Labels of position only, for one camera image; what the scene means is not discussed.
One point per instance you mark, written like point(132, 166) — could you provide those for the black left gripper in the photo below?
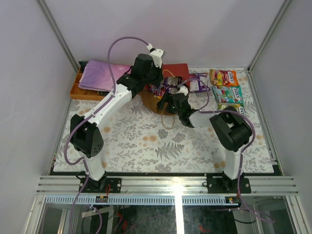
point(154, 76)

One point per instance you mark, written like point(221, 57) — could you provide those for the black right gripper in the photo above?
point(168, 98)

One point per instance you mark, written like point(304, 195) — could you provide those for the purple candy bag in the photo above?
point(199, 82)
point(168, 85)

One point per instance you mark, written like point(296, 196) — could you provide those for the red brown paper bag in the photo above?
point(150, 101)

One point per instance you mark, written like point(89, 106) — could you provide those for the orange Fox's fruits candy bag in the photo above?
point(223, 77)

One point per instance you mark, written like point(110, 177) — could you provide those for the teal Fox's mint candy bag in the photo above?
point(228, 94)

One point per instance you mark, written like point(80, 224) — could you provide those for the green yellow candy bag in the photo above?
point(238, 107)

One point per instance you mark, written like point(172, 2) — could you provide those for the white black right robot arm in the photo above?
point(233, 131)

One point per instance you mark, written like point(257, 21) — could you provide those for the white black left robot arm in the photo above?
point(85, 132)

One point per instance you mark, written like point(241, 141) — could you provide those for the pink purple folded cloth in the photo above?
point(96, 76)

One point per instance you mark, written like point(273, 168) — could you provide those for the wooden tray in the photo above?
point(83, 94)

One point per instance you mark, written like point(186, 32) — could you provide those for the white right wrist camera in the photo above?
point(183, 90)

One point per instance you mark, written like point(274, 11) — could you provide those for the left aluminium frame post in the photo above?
point(58, 34)

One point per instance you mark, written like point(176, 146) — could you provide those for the aluminium frame post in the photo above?
point(281, 12)
point(58, 34)

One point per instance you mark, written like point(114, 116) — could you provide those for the aluminium front rail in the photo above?
point(168, 185)

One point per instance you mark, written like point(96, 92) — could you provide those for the right aluminium frame post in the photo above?
point(281, 12)

